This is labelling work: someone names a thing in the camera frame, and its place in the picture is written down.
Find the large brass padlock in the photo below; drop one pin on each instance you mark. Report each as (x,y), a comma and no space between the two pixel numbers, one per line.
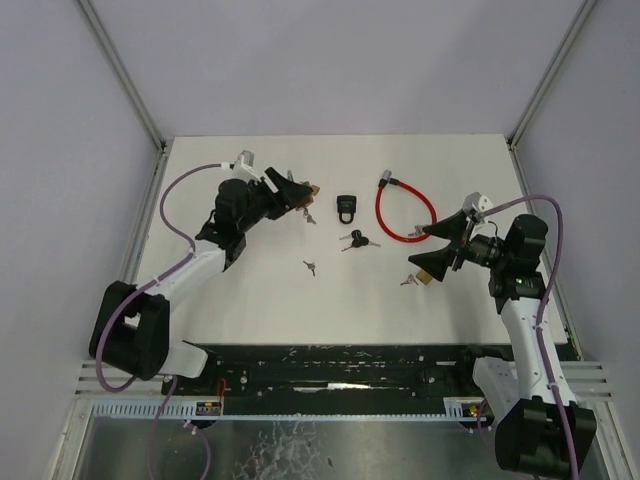
(309,199)

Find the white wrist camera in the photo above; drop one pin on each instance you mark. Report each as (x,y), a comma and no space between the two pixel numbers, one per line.
(476,205)
(242,168)

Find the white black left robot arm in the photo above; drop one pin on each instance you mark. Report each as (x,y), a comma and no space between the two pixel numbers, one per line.
(132,329)

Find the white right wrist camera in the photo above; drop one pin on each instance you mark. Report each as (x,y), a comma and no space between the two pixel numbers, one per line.
(476,205)

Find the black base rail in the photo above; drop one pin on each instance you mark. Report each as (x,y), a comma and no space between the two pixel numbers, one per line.
(420,370)

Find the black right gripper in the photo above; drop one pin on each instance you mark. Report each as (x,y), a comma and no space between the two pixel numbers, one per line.
(461,245)

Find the small keys of large padlock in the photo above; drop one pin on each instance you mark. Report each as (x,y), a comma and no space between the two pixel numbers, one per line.
(308,216)

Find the red cable lock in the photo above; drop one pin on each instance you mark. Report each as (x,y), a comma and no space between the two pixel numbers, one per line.
(399,207)

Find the black Kaijing padlock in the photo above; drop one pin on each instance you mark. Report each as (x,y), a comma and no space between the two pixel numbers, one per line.
(346,206)

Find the black-headed key bunch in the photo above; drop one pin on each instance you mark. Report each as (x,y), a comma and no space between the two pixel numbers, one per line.
(357,240)

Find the small brass padlock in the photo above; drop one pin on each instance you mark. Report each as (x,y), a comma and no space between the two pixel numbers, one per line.
(419,278)

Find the silver cable lock keys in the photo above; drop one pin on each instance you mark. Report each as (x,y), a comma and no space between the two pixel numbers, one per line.
(418,232)

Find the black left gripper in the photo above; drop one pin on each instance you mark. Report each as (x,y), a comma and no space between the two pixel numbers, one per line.
(270,190)

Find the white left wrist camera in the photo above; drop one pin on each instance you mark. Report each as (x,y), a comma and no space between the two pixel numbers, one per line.
(242,168)

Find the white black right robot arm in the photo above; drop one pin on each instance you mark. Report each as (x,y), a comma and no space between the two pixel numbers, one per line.
(540,428)

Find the white slotted cable duct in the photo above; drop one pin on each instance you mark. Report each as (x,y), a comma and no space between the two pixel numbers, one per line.
(323,405)

